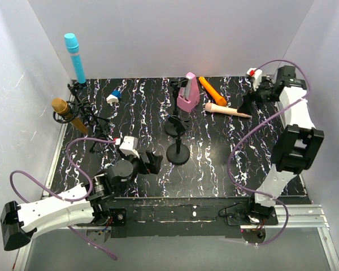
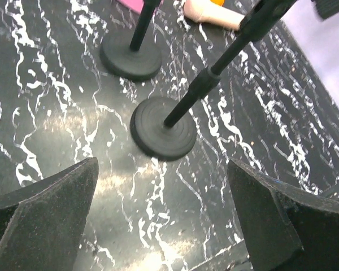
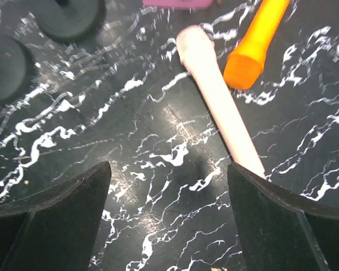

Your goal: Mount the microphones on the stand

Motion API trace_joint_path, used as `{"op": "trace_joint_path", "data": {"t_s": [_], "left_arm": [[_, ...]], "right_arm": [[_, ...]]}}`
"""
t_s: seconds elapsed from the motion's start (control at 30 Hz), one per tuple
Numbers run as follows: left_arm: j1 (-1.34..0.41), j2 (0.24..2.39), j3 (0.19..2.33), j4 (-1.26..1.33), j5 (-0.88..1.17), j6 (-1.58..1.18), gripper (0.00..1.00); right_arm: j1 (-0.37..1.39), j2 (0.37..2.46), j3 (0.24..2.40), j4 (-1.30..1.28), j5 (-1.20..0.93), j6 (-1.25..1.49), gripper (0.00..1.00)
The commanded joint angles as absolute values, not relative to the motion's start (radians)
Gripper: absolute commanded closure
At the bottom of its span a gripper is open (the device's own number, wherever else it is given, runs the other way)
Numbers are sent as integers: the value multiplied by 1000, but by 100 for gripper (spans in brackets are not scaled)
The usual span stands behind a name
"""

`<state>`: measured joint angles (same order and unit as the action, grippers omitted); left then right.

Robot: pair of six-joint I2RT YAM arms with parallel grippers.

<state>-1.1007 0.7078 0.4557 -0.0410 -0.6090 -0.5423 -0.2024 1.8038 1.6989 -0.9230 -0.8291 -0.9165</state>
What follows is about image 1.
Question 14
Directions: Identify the beige microphone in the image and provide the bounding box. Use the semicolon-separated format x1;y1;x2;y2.
205;103;251;118

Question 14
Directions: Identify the black tripod stand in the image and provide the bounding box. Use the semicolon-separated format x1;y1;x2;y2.
51;98;110;140
67;81;110;131

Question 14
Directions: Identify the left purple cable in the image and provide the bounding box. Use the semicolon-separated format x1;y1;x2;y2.
10;137;122;260

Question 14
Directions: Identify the gold microphone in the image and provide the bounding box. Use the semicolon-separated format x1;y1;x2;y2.
51;98;88;136

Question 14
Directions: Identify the pink microphone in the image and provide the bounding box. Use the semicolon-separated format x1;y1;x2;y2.
177;72;200;113

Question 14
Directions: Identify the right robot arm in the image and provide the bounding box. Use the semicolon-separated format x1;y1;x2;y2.
238;65;324;224

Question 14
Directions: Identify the round base shock-mount stand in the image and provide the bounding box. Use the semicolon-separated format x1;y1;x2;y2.
164;78;188;137

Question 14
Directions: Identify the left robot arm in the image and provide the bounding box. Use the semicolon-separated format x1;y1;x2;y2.
0;151;163;251

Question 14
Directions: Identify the orange microphone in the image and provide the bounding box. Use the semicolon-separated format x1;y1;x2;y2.
199;76;227;107

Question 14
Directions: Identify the white blue small microphone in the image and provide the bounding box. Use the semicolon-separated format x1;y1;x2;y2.
106;90;121;104

